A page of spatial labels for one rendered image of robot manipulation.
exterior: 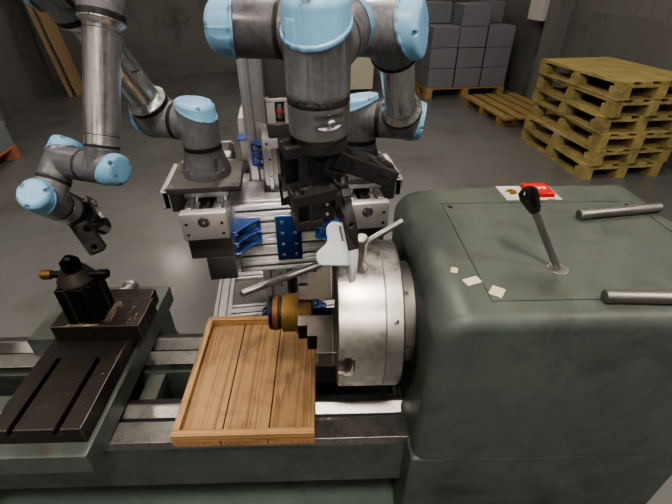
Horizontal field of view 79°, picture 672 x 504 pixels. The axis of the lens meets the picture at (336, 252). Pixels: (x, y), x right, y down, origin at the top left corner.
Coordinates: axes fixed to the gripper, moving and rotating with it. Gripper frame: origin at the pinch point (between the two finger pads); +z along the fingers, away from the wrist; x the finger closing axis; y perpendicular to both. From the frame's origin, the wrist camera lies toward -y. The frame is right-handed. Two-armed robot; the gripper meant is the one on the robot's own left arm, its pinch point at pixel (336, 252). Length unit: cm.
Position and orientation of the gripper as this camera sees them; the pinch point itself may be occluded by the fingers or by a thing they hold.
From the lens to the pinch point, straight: 64.9
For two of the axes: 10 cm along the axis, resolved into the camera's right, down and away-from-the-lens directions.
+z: 0.1, 7.7, 6.4
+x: 3.9, 5.9, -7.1
